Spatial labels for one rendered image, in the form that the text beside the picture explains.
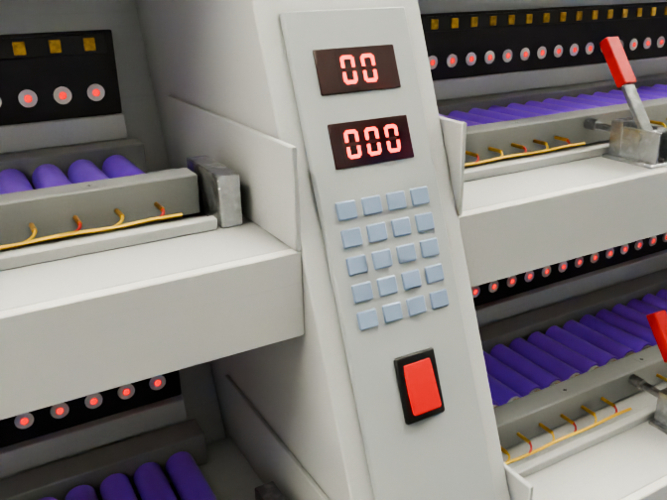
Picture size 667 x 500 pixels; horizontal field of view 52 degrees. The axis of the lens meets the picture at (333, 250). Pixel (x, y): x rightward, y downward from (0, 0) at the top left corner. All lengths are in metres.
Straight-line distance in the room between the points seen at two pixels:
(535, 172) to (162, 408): 0.29
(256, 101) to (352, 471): 0.19
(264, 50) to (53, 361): 0.17
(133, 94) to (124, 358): 0.25
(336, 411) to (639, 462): 0.24
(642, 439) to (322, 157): 0.32
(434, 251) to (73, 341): 0.18
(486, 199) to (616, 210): 0.10
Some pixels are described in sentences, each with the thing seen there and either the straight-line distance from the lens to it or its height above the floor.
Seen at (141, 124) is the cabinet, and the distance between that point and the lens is 0.52.
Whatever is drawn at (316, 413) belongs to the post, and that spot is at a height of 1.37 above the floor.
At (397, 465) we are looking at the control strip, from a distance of 0.36.
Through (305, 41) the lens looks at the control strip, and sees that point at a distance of 0.34.
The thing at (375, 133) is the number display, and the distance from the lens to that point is 0.35.
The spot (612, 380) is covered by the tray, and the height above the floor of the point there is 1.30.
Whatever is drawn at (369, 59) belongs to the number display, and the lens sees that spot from 0.35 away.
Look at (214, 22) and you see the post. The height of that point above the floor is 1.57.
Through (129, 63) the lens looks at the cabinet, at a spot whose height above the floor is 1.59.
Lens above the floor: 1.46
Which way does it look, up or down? 3 degrees down
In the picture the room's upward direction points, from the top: 11 degrees counter-clockwise
